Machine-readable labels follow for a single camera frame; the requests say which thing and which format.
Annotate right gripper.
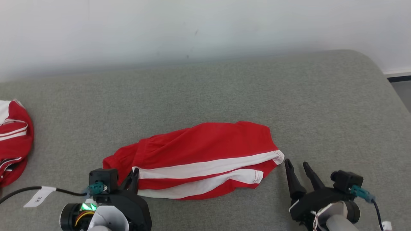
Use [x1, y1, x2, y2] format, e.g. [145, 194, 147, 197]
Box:
[284, 158, 349, 225]

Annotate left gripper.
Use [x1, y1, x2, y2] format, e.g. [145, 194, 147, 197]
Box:
[96, 167, 152, 231]

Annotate red shorts with white stripes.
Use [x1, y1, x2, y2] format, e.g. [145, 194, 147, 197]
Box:
[103, 121, 285, 200]

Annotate red and white jersey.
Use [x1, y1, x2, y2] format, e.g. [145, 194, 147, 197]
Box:
[0, 99, 34, 188]

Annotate black and white baseboard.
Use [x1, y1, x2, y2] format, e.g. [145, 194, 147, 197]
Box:
[384, 69, 411, 83]

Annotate right camera cable teal plug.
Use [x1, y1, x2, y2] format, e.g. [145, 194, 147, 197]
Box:
[349, 185, 393, 231]

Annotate white paper cable tag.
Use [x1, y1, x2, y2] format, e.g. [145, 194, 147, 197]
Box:
[24, 186, 57, 208]

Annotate black left camera cable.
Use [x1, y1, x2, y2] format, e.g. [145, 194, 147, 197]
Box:
[0, 182, 105, 204]

